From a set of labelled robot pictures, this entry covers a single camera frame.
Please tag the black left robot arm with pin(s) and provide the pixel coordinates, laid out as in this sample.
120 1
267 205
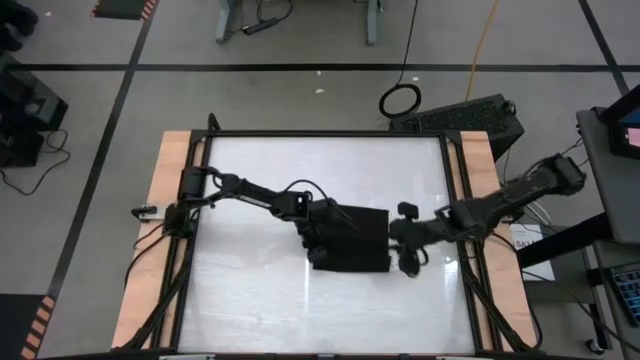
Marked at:
255 192

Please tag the black towel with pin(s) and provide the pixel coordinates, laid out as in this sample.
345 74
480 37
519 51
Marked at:
367 240

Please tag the black equipment stack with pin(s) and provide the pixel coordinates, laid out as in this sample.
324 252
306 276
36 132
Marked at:
25 100

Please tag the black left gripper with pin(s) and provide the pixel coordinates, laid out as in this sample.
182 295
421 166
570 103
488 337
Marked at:
320 230

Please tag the black caster wheel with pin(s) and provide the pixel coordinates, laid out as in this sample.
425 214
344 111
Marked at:
595 346

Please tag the black power strip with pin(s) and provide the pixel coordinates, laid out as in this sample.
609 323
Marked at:
260 26

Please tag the blue-lit keyboard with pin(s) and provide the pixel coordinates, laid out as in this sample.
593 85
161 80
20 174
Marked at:
627 295

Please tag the black metal table frame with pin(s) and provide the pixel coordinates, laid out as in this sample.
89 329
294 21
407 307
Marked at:
325 134

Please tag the person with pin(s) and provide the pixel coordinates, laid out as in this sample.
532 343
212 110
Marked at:
17 12

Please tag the black monitor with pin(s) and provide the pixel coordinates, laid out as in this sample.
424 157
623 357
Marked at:
625 125

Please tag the grey-legged wooden desk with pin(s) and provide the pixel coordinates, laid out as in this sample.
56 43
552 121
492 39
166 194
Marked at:
225 22

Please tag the grey cart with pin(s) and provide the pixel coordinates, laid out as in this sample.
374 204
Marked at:
610 190

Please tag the black mat orange-striped edge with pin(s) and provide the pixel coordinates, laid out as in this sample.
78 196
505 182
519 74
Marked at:
15 325
120 7

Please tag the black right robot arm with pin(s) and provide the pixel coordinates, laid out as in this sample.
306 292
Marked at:
500 202

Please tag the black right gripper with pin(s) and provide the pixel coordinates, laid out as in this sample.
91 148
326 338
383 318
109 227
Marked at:
415 231

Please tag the silver mounting bracket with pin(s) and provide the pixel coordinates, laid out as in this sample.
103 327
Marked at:
147 211

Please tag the white paper sheet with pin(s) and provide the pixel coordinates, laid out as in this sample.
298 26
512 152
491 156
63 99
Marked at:
530 250

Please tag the black cart bar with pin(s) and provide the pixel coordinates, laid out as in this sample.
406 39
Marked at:
565 242

